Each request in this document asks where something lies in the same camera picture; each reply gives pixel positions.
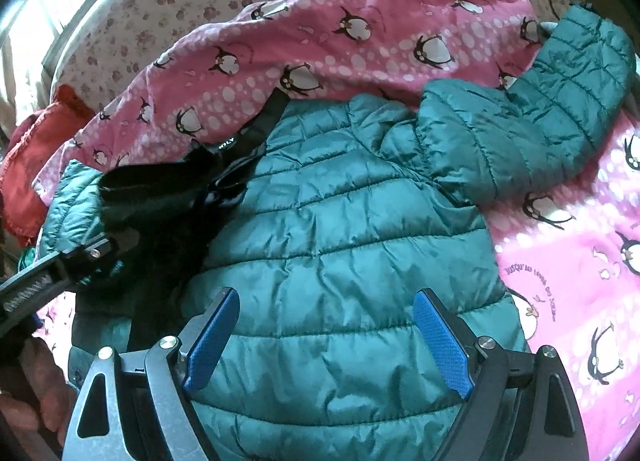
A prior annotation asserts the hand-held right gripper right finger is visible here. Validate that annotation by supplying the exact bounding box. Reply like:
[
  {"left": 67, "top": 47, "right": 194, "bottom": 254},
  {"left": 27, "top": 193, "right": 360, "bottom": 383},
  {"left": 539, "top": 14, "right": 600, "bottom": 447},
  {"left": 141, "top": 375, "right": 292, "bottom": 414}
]
[{"left": 414, "top": 287, "right": 591, "bottom": 461}]

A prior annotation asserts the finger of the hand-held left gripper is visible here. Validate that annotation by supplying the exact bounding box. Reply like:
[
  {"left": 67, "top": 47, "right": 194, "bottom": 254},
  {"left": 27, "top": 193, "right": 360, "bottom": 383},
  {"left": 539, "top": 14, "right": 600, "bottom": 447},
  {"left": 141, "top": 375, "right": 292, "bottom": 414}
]
[{"left": 55, "top": 233, "right": 141, "bottom": 289}]

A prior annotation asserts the red cloth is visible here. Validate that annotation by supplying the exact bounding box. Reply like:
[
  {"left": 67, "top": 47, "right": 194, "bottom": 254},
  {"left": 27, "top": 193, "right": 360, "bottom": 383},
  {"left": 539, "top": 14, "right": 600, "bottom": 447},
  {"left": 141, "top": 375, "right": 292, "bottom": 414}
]
[{"left": 0, "top": 85, "right": 96, "bottom": 248}]

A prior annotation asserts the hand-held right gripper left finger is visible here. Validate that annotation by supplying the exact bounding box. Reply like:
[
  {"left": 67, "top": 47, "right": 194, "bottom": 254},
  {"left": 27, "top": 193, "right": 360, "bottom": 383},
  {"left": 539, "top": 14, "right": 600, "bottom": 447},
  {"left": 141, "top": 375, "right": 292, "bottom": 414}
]
[{"left": 62, "top": 286, "right": 242, "bottom": 461}]

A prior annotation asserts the pink penguin print blanket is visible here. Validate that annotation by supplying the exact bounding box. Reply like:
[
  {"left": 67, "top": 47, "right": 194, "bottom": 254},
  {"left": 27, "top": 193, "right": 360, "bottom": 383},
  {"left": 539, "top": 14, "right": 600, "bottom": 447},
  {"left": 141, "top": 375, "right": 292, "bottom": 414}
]
[{"left": 32, "top": 0, "right": 640, "bottom": 442}]

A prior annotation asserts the teal puffer jacket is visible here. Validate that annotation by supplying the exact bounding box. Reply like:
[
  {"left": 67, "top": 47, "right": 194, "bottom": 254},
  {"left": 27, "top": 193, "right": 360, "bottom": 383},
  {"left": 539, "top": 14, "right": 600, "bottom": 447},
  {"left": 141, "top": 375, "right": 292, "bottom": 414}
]
[{"left": 37, "top": 3, "right": 637, "bottom": 461}]

